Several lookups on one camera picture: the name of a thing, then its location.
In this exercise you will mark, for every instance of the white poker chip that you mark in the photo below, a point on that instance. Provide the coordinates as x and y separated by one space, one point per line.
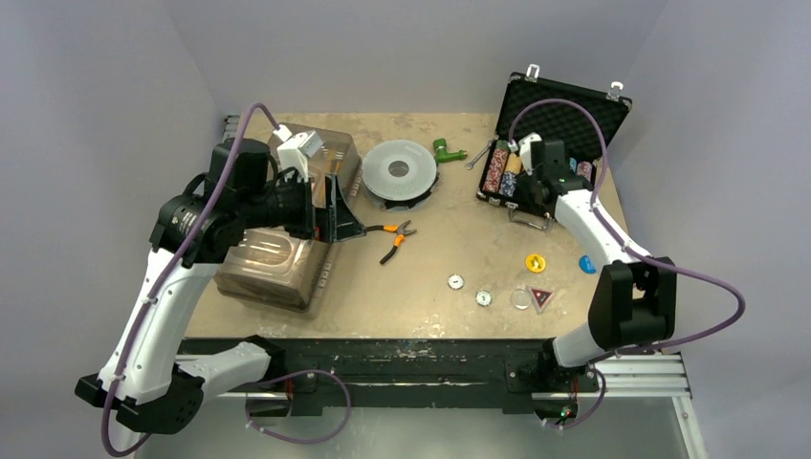
456 282
483 298

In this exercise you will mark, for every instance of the grey filament spool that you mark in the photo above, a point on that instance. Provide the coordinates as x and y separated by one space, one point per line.
399 175

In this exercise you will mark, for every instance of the red poker chip row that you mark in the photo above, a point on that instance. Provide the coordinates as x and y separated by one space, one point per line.
496 167

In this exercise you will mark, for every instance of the white poker chip right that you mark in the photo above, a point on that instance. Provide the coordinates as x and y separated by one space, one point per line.
483 298

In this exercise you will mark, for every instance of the yellow blue chip row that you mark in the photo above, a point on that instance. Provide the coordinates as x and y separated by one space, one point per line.
510 174

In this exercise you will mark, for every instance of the white poker chip left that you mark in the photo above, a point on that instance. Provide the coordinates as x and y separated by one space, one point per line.
456 282

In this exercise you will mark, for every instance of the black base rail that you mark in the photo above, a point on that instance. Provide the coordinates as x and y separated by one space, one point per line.
497 374

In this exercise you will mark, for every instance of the silver wrench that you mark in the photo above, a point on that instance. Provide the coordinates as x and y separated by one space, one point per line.
485 150

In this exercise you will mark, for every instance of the blue poker button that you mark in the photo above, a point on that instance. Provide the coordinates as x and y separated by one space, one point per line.
586 265

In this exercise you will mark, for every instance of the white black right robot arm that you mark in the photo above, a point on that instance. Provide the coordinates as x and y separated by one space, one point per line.
634 302

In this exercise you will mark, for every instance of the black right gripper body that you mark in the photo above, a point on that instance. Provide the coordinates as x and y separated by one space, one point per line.
538 192

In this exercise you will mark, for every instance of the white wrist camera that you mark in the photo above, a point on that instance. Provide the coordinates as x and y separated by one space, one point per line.
296 150
521 153

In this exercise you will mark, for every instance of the black poker set case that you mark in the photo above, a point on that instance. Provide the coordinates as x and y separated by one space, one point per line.
573 121

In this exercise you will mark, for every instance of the clear brown plastic storage box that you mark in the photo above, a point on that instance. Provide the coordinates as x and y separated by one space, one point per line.
281 266

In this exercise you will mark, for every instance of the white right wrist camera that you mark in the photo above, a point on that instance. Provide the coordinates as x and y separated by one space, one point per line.
521 153

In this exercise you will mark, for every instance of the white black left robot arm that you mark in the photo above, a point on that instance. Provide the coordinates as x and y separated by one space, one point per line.
248 185

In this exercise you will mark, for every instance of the orange black pliers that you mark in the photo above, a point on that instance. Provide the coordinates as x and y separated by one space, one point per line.
401 232

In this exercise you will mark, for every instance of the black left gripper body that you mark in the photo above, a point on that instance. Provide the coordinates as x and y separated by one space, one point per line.
317 223

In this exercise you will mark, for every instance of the yellow dealer button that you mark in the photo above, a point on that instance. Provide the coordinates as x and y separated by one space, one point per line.
535 263

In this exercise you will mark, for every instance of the aluminium frame rail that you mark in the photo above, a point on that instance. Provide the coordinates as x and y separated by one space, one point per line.
651 380

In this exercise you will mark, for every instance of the green hose fitting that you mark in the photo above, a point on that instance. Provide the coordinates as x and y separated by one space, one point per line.
442 155

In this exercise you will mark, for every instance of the red triangle token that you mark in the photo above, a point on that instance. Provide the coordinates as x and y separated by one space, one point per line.
540 298

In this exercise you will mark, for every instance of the clear round disc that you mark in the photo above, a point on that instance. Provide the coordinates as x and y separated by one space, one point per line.
521 299

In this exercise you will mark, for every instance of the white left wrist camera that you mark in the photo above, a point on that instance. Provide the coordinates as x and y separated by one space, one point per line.
296 150

